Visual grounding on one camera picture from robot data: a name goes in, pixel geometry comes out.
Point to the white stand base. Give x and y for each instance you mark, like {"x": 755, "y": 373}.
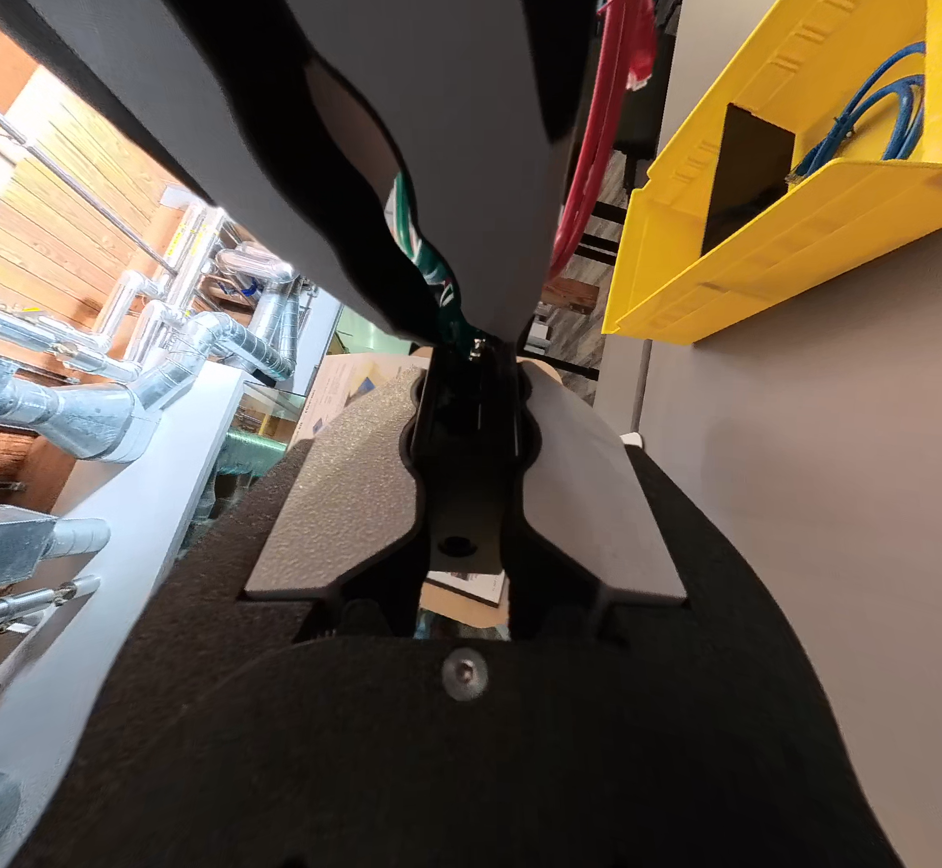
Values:
{"x": 633, "y": 438}

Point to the cluster of silver pipes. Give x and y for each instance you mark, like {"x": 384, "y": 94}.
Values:
{"x": 88, "y": 412}

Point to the yellow plastic bin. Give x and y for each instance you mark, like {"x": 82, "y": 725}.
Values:
{"x": 773, "y": 250}

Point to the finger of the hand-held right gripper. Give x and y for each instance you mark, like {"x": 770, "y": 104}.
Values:
{"x": 132, "y": 66}
{"x": 441, "y": 73}

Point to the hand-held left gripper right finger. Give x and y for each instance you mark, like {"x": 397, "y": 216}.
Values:
{"x": 596, "y": 507}

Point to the black bin divider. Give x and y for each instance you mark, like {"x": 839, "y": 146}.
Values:
{"x": 743, "y": 176}

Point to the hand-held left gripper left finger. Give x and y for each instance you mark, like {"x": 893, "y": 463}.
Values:
{"x": 346, "y": 500}

